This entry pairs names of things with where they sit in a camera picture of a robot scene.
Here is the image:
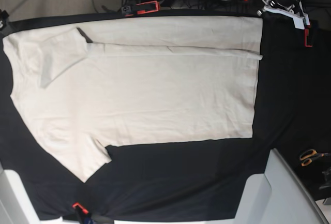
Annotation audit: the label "cream white T-shirt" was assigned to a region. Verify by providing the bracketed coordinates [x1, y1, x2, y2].
[3, 16, 263, 182]

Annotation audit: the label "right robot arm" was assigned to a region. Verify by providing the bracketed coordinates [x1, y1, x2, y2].
[0, 10, 9, 31]

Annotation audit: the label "orange black clamp right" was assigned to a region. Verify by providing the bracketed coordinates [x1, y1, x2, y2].
[304, 20, 319, 48]

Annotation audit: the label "orange black clamp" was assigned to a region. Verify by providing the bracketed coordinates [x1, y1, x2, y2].
[71, 202, 113, 224]
[304, 20, 319, 48]
[121, 1, 160, 17]

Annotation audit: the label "orange black clamp top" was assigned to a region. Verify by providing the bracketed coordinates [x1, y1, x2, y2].
[121, 1, 160, 17]

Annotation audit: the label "black device right edge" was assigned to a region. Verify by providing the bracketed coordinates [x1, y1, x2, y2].
[319, 167, 331, 190]

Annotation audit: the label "white base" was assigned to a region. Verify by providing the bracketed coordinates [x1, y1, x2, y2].
[234, 149, 328, 224]
[1, 168, 63, 224]

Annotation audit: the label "black table cloth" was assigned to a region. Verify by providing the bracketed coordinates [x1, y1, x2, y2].
[1, 18, 330, 222]

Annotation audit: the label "orange black clamp bottom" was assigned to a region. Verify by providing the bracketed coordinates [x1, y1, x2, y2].
[71, 202, 113, 224]

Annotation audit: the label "orange handled scissors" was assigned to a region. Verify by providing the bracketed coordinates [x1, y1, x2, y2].
[299, 149, 330, 167]

